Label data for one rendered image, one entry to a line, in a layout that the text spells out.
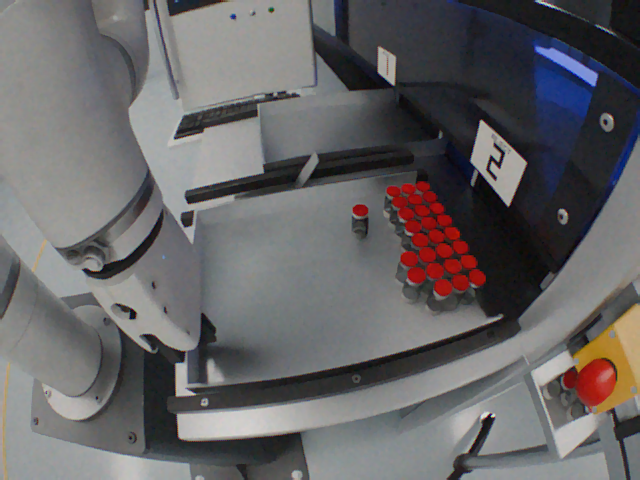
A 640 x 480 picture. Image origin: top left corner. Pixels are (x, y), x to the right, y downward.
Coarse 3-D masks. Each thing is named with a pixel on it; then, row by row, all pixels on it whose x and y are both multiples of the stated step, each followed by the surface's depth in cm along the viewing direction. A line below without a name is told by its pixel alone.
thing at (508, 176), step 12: (480, 132) 31; (492, 132) 28; (480, 144) 31; (492, 144) 29; (504, 144) 27; (480, 156) 32; (504, 156) 27; (516, 156) 25; (480, 168) 33; (492, 168) 30; (504, 168) 28; (516, 168) 26; (492, 180) 31; (504, 180) 28; (516, 180) 26; (504, 192) 29
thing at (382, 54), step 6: (378, 48) 52; (378, 54) 53; (384, 54) 50; (390, 54) 48; (378, 60) 54; (384, 60) 51; (390, 60) 49; (378, 66) 55; (384, 66) 52; (390, 66) 50; (378, 72) 56; (384, 72) 53; (390, 72) 50; (390, 78) 51
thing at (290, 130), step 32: (320, 96) 67; (352, 96) 68; (384, 96) 70; (288, 128) 63; (320, 128) 62; (352, 128) 61; (384, 128) 61; (416, 128) 61; (288, 160) 49; (320, 160) 51
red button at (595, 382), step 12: (600, 360) 15; (588, 372) 15; (600, 372) 14; (612, 372) 13; (576, 384) 16; (588, 384) 15; (600, 384) 13; (612, 384) 13; (588, 396) 14; (600, 396) 13
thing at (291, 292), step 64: (320, 192) 45; (384, 192) 47; (256, 256) 40; (320, 256) 40; (384, 256) 39; (256, 320) 34; (320, 320) 34; (384, 320) 33; (448, 320) 32; (192, 384) 26; (256, 384) 27
